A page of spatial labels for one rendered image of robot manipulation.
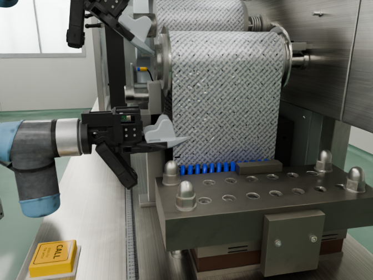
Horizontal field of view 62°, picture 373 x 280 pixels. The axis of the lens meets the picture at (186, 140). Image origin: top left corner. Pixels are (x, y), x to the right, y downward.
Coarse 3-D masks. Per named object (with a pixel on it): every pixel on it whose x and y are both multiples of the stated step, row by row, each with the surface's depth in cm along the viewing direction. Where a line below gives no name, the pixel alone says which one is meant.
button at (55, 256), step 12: (72, 240) 60; (36, 252) 57; (48, 252) 57; (60, 252) 57; (72, 252) 57; (36, 264) 53; (48, 264) 54; (60, 264) 54; (72, 264) 55; (36, 276) 54
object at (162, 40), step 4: (160, 36) 64; (164, 36) 62; (160, 40) 64; (164, 40) 61; (164, 44) 61; (284, 44) 65; (164, 48) 60; (284, 48) 65; (164, 52) 60; (284, 52) 65; (164, 56) 60; (284, 56) 65; (164, 60) 60; (284, 60) 65; (164, 64) 61; (284, 64) 65; (164, 68) 61; (284, 68) 66; (164, 72) 61; (164, 76) 62; (160, 80) 68; (164, 80) 62; (164, 84) 64; (164, 88) 65
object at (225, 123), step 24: (192, 96) 63; (216, 96) 64; (240, 96) 65; (264, 96) 66; (192, 120) 64; (216, 120) 66; (240, 120) 67; (264, 120) 68; (192, 144) 66; (216, 144) 67; (240, 144) 68; (264, 144) 70
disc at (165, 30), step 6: (162, 30) 66; (168, 36) 60; (168, 42) 59; (168, 48) 59; (168, 54) 59; (168, 60) 60; (168, 66) 60; (168, 72) 61; (168, 78) 61; (168, 84) 62; (168, 90) 63
